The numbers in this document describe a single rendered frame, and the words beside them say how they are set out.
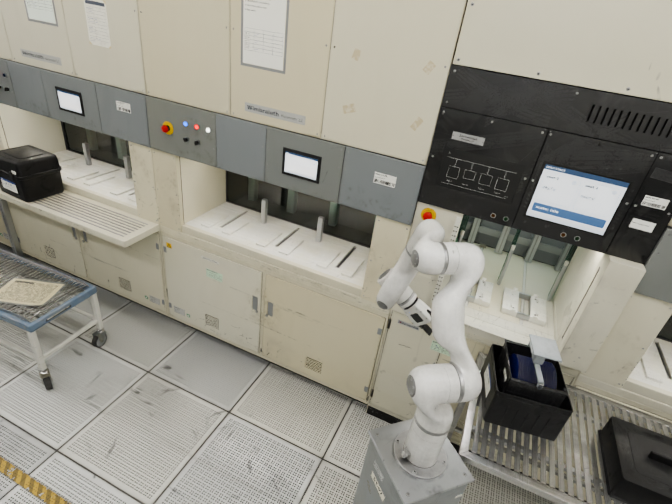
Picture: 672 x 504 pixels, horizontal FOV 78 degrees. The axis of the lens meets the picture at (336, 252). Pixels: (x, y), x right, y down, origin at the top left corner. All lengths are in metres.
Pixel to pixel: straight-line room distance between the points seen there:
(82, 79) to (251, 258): 1.35
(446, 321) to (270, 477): 1.44
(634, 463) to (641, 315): 0.55
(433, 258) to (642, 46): 0.94
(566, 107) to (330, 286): 1.33
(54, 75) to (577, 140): 2.67
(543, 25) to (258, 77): 1.14
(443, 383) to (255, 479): 1.35
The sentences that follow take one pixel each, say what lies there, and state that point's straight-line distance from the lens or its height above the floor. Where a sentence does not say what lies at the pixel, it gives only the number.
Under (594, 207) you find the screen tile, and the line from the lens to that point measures 1.83.
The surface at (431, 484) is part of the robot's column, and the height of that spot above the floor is 0.76.
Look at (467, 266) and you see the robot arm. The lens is 1.31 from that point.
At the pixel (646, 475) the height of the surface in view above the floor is 0.86.
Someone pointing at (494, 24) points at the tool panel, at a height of 2.10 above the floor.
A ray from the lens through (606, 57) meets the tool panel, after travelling 1.73.
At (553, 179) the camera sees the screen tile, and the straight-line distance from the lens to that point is 1.78.
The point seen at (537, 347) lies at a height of 1.08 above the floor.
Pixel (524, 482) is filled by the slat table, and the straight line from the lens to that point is 1.77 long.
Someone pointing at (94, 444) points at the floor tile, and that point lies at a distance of 2.67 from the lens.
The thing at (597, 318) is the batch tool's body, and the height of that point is 1.15.
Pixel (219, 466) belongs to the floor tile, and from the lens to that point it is 2.47.
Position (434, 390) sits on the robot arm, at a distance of 1.33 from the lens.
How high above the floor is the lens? 2.09
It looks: 31 degrees down
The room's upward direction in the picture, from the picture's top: 8 degrees clockwise
